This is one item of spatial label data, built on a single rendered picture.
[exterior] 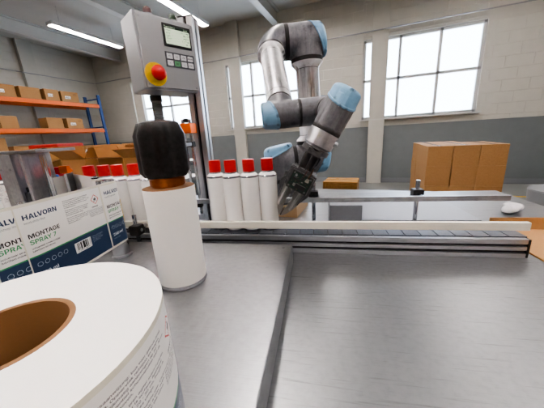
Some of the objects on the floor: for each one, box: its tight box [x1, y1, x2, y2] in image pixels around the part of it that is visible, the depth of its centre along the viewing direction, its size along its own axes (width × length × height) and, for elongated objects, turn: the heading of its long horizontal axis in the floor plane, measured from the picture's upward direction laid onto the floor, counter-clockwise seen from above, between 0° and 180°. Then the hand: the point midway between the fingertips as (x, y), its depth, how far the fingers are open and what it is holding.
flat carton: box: [323, 177, 359, 189], centre depth 506 cm, size 64×52×20 cm
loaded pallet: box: [409, 141, 510, 192], centre depth 362 cm, size 120×83×89 cm
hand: (282, 210), depth 73 cm, fingers closed, pressing on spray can
